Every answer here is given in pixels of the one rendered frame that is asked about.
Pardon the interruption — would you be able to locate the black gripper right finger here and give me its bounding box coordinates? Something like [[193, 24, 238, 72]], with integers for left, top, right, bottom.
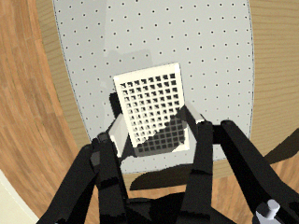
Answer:
[[176, 101, 299, 224]]

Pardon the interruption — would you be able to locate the pale grey perforated base plate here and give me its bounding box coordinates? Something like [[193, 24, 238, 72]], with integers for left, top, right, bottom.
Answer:
[[52, 0, 254, 175]]

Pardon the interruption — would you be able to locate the white well plate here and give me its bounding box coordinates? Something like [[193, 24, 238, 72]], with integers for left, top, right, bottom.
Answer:
[[114, 63, 189, 157]]

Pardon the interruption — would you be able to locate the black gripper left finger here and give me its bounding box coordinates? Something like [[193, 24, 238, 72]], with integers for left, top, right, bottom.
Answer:
[[36, 113, 130, 224]]

